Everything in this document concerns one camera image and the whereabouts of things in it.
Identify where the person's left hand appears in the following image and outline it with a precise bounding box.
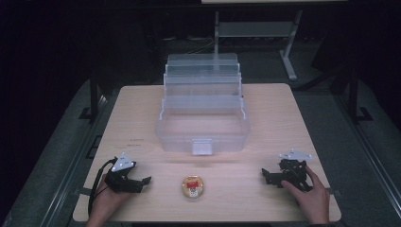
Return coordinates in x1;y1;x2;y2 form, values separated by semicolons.
86;173;135;227

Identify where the black cable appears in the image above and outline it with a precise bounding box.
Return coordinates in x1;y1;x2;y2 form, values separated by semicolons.
87;157;117;217

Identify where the person's right hand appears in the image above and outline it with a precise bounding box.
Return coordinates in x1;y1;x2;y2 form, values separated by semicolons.
280;165;331;225

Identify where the clear plastic tiered storage box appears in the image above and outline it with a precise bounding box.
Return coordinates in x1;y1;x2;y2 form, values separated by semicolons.
154;52;252;156

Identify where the white metal stand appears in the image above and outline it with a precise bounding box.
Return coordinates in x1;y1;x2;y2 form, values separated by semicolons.
213;9;304;81

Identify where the black metal stand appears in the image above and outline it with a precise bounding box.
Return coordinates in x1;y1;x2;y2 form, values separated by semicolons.
78;67;110;122
344;67;375;125

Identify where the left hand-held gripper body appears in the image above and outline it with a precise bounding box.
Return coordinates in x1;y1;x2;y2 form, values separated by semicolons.
104;151;144;194

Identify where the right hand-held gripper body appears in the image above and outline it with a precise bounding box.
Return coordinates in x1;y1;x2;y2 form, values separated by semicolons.
265;148;314;193

